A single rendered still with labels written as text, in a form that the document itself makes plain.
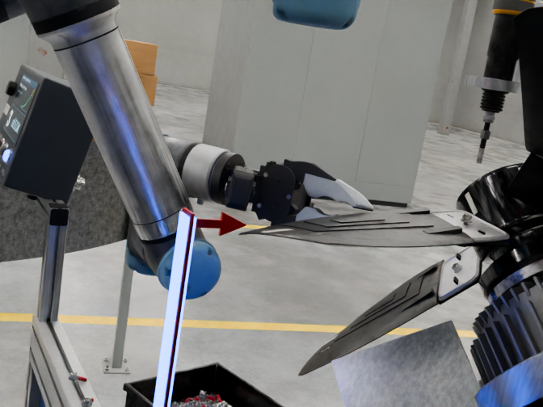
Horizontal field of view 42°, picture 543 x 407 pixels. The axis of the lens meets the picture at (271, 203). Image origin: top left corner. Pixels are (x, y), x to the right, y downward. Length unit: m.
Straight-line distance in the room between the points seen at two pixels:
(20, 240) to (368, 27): 5.17
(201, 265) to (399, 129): 6.57
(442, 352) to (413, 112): 6.63
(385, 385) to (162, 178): 0.35
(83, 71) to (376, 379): 0.48
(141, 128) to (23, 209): 1.67
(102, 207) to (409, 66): 5.09
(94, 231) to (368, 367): 1.94
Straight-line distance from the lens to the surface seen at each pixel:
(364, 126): 7.22
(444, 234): 0.80
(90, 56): 0.80
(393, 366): 0.85
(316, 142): 7.05
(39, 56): 4.86
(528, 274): 0.85
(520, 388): 0.77
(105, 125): 0.82
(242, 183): 0.82
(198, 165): 0.94
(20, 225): 2.49
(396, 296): 1.03
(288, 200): 0.88
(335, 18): 0.62
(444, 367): 0.85
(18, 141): 1.22
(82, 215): 2.63
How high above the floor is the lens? 1.35
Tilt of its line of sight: 12 degrees down
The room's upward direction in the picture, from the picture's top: 9 degrees clockwise
